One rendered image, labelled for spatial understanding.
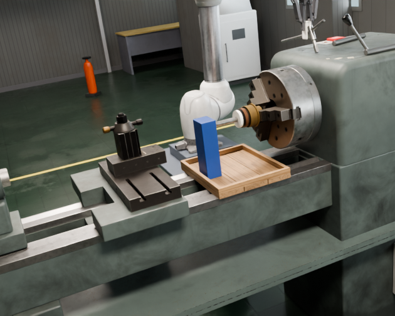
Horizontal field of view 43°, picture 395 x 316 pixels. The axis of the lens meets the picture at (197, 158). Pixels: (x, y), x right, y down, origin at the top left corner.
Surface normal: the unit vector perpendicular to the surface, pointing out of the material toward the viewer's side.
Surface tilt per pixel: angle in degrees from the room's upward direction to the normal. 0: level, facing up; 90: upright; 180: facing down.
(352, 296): 90
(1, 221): 90
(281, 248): 0
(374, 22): 90
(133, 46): 90
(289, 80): 37
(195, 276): 0
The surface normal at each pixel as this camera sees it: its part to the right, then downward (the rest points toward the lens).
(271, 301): -0.12, -0.93
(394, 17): -0.91, 0.25
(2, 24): 0.39, 0.28
